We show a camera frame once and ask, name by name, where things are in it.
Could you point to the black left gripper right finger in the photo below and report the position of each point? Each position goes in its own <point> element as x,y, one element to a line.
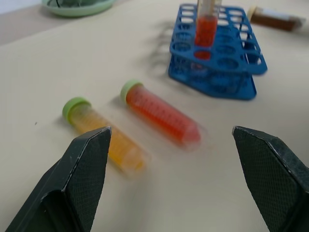
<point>272,178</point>

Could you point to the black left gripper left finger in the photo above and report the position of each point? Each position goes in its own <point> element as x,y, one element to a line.
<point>70,188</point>

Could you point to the yellow liquid tube green cap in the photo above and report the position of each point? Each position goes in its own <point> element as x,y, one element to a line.
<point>120,145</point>

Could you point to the blue test tube rack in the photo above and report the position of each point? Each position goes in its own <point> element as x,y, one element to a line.
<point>217,70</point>

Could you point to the brown liquid tube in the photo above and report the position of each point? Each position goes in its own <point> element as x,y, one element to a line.
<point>275,18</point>

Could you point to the green plastic plate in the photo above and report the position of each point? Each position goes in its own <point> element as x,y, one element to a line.
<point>77,6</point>

